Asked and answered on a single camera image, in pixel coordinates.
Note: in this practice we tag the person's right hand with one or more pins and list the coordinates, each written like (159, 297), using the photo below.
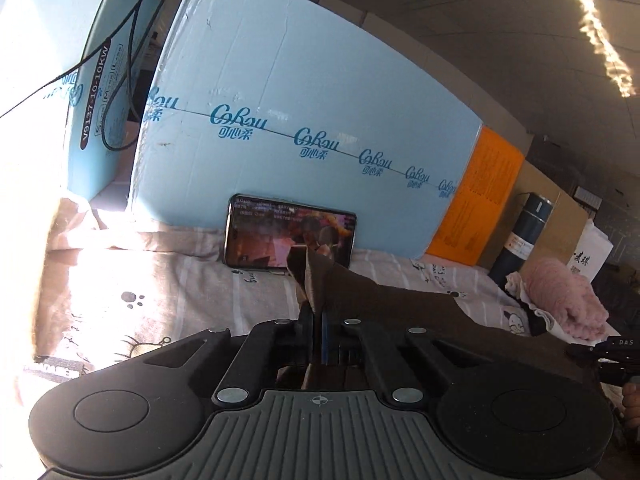
(631, 404)

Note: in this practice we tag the pink knitted sweater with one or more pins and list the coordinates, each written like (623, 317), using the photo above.
(567, 297)

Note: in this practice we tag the white shopping bag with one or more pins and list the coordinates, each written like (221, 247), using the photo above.
(591, 252)

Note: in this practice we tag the orange box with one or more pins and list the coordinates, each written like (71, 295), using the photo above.
(478, 203)

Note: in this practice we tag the brown leather jacket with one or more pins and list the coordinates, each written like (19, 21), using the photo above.
(337, 293)

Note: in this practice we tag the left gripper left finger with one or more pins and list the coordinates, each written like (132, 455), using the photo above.
(268, 347)

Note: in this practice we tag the large light blue box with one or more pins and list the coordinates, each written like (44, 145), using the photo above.
(284, 99)

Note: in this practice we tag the black smartphone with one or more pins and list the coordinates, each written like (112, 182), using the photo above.
(260, 232)

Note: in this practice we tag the dark blue thermos bottle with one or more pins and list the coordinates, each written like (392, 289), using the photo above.
(522, 239)

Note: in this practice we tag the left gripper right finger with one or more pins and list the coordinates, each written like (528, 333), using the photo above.
(368, 345)

